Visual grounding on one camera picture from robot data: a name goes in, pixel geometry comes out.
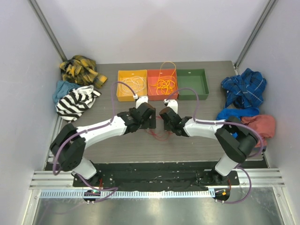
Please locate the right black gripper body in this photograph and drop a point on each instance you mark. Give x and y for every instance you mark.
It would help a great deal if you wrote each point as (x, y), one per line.
(168, 127)

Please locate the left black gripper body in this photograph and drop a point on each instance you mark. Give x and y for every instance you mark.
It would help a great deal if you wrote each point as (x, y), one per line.
(150, 123)

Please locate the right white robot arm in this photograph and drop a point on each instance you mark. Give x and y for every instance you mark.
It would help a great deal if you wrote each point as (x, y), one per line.
(236, 140)

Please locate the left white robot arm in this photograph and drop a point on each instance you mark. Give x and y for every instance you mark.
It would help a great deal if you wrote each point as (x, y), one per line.
(69, 145)

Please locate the red plastic bin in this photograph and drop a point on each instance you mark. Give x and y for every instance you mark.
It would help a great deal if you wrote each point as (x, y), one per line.
(161, 83)

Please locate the yellow plastic bin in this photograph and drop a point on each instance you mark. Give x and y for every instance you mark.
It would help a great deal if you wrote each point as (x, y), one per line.
(136, 80)

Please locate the green plastic bin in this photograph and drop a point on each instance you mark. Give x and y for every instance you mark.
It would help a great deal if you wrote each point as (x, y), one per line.
(194, 79)

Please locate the bright blue cloth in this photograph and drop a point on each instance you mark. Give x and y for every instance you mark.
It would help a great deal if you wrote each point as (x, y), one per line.
(226, 114)

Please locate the black white striped cloth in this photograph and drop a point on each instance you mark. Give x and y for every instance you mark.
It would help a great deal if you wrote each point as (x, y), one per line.
(72, 106)

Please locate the yellow plaid cloth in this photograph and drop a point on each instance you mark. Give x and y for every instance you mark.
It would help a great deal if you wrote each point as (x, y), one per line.
(82, 71)

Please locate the blue plaid cloth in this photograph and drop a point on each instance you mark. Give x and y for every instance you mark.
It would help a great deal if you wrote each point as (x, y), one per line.
(245, 90)

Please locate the teal cloth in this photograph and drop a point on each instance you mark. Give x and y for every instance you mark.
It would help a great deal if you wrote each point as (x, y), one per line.
(62, 89)

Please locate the salmon red cloth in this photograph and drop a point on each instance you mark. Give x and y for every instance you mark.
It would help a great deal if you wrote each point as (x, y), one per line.
(264, 125)

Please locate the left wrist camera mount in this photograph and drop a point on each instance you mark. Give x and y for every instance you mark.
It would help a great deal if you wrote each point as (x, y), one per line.
(139, 100)

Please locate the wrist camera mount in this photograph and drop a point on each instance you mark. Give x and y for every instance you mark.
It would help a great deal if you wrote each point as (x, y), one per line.
(139, 100)
(172, 103)

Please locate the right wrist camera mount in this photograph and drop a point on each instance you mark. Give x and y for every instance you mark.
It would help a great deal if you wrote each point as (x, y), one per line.
(172, 103)

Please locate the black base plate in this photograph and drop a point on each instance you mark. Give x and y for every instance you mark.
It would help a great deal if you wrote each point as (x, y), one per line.
(159, 177)

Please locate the white slotted cable duct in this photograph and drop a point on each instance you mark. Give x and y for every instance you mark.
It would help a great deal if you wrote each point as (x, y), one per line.
(85, 193)

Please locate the right aluminium frame post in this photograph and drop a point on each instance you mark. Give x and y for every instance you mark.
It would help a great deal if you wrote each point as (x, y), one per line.
(254, 33)

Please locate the aluminium frame post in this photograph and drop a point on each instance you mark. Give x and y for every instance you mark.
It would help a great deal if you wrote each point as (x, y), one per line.
(254, 33)
(47, 28)

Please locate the left aluminium frame post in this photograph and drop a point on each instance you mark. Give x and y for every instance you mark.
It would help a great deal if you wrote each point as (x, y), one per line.
(47, 28)

